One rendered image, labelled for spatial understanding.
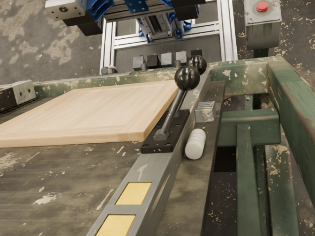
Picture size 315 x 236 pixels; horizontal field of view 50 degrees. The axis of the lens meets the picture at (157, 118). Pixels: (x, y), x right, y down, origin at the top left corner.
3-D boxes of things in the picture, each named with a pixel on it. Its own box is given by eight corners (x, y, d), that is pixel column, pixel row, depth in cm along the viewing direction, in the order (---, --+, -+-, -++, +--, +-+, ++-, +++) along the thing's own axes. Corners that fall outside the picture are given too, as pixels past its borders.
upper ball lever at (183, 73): (171, 143, 55) (205, 69, 50) (167, 152, 51) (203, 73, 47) (150, 134, 55) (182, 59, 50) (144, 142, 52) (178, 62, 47)
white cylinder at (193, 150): (203, 159, 55) (207, 142, 62) (201, 143, 54) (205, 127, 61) (185, 160, 55) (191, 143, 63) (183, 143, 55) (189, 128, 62)
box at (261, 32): (275, 22, 134) (278, -9, 118) (278, 48, 130) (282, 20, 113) (244, 26, 137) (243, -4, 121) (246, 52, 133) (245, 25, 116)
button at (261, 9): (267, 3, 118) (267, -1, 116) (268, 13, 116) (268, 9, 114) (255, 5, 119) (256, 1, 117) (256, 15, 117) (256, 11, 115)
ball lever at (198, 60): (182, 121, 66) (211, 58, 61) (179, 127, 63) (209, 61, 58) (165, 113, 66) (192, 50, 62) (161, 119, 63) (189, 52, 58)
